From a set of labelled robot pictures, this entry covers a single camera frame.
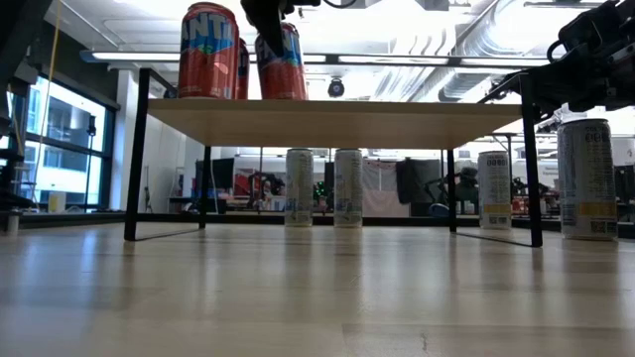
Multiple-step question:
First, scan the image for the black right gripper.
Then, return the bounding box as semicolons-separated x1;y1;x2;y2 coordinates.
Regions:
539;47;635;120

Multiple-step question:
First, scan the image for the red Fanta soda can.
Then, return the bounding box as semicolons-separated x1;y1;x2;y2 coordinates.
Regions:
254;22;310;101
177;1;241;100
236;37;251;100

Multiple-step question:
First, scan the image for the white Celsius drink can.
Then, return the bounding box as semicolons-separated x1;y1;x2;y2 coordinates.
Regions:
332;148;364;229
556;117;620;242
476;150;513;231
284;148;316;228

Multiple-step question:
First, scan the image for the wooden shelf with black legs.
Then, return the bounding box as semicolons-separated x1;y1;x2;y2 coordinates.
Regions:
123;67;545;248

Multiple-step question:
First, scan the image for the black monitor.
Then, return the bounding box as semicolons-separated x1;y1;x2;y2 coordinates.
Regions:
194;157;236;190

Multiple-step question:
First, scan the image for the black hanging cloth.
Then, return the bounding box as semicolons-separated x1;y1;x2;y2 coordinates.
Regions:
395;157;443;204

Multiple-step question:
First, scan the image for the pink and white cloth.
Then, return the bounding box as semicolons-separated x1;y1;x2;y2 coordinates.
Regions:
360;158;413;218

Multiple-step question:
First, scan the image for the dark framed window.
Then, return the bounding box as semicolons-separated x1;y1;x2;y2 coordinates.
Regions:
0;73;120;212

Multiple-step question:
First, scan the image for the black aluminium table frame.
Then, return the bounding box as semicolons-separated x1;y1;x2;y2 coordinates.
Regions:
14;210;635;228

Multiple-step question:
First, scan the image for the yellow extension cable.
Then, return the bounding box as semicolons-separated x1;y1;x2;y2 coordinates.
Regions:
29;0;64;199

